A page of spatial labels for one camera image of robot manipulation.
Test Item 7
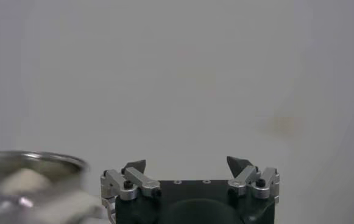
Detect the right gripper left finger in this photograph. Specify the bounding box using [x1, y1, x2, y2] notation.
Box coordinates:
[99, 159, 162, 211]

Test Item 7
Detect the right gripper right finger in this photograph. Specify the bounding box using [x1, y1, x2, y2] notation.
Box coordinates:
[226, 156, 280, 200]

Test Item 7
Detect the white steamed baozi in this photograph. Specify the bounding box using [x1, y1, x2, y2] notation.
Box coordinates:
[0, 168, 52, 195]

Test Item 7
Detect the stainless steel steamer basket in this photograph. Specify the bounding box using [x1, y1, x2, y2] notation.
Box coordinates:
[0, 150, 107, 224]

